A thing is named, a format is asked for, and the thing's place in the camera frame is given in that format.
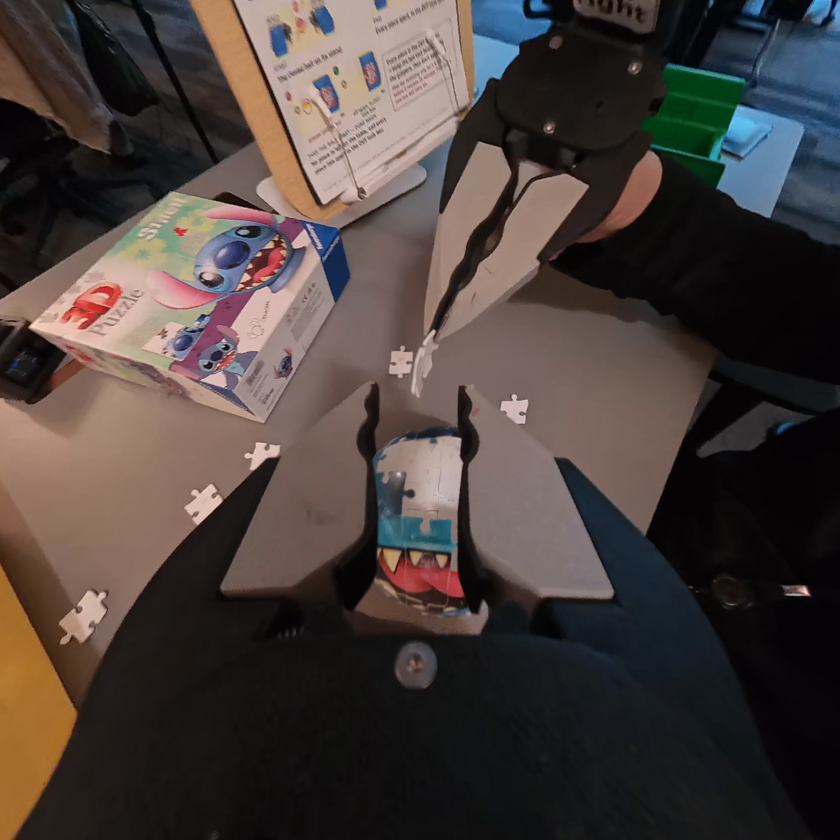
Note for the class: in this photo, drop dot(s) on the person's right hand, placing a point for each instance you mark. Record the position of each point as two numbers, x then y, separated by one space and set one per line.
630 197

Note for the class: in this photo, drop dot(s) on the colourful cartoon puzzle box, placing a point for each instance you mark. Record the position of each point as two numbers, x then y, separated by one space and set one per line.
197 295

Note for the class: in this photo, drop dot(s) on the wooden document stand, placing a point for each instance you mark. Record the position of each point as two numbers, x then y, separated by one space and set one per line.
229 59

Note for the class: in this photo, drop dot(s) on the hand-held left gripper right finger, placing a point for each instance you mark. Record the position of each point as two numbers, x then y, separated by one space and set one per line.
531 525

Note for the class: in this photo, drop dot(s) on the yellow plastic bin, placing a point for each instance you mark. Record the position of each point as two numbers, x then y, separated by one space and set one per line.
26 722

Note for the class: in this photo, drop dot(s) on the blue puzzle ball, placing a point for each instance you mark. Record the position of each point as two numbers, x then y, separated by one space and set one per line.
420 485

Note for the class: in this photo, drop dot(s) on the green plastic bin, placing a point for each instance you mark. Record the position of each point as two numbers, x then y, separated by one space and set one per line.
695 105

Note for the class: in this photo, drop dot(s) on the black device with screen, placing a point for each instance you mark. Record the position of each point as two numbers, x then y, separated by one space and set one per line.
26 361

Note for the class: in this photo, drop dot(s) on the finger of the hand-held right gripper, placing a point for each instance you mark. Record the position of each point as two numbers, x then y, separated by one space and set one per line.
525 223
453 229

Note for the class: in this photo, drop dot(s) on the white puzzle piece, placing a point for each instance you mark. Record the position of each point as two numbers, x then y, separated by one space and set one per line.
203 502
420 364
83 617
401 361
262 454
515 408

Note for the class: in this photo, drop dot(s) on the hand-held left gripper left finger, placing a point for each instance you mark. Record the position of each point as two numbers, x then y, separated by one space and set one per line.
295 518

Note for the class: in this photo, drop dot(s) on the beige cloth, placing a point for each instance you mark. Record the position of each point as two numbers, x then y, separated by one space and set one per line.
46 65

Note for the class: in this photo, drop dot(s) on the black bag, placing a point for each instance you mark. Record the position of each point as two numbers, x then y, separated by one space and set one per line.
111 59

